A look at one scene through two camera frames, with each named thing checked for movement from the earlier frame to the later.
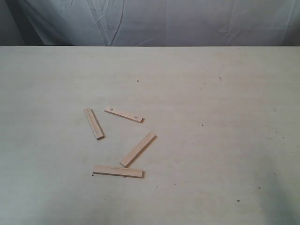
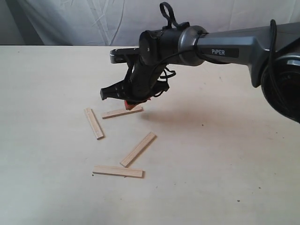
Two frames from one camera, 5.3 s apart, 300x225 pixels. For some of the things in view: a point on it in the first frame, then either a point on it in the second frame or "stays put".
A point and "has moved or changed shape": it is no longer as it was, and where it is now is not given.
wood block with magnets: [124, 115] has moved or changed shape
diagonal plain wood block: [138, 149] stays put
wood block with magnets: [94, 123] stays put
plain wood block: [119, 171] stays put
